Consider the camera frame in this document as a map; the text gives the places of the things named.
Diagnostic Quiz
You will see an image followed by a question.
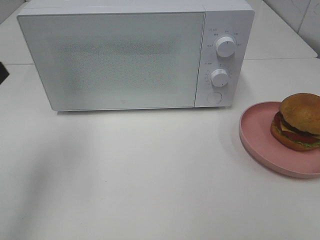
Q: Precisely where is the burger with sesame-free bun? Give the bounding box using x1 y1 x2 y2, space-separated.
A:
270 93 320 152

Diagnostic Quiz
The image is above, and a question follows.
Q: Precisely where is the round white door button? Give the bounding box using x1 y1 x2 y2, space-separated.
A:
206 92 222 106

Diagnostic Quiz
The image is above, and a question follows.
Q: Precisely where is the upper white power knob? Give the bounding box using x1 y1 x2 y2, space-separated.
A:
215 35 236 58

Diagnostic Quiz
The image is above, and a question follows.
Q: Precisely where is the pink round plate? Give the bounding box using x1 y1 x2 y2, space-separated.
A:
239 101 320 179

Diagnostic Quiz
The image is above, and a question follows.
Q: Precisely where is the white microwave oven body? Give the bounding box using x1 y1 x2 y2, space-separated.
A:
17 0 255 109

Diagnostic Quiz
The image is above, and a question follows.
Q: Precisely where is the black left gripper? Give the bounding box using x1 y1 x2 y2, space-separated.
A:
0 62 10 84

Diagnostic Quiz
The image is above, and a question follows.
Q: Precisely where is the white microwave door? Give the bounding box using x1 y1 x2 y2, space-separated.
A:
18 12 205 111

